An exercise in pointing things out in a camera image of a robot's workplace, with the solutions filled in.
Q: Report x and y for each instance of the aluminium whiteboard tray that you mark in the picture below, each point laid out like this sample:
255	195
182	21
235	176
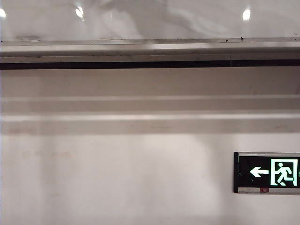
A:
117	52

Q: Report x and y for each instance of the white glossy whiteboard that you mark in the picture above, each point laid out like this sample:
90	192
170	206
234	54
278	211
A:
58	23

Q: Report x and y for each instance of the green illuminated exit sign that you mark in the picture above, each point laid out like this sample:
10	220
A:
269	172

